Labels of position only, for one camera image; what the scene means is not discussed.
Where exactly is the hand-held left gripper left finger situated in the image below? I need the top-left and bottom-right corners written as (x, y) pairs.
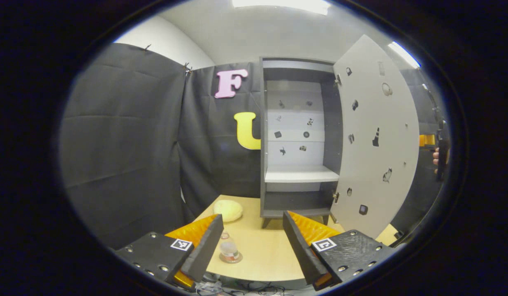
top-left (114, 214), bottom-right (225, 291)

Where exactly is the dark grey cabinet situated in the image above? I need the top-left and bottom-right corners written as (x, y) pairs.
top-left (260, 57), bottom-right (344, 229)

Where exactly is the beige cabinet door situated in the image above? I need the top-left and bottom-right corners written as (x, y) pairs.
top-left (330, 34), bottom-right (421, 240)

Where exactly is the clear bottle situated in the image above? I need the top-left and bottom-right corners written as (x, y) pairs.
top-left (219, 231), bottom-right (240, 260)

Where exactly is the tangle of cables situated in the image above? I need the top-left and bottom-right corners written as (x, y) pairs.
top-left (194, 276), bottom-right (289, 296)

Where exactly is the grey cabinet shelf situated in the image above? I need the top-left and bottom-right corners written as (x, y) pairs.
top-left (264, 165), bottom-right (340, 183)

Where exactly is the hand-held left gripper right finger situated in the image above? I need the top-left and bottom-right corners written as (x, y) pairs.
top-left (283, 210), bottom-right (396, 291)

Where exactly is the ceiling light panel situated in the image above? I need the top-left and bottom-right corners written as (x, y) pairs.
top-left (387, 41), bottom-right (422, 69)
top-left (231, 0), bottom-right (332, 16)

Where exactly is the pale yellow round plush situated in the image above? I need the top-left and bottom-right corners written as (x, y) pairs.
top-left (213, 200), bottom-right (244, 223)

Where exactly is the black backdrop cloth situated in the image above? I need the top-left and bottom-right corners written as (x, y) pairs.
top-left (60, 43), bottom-right (448, 249)

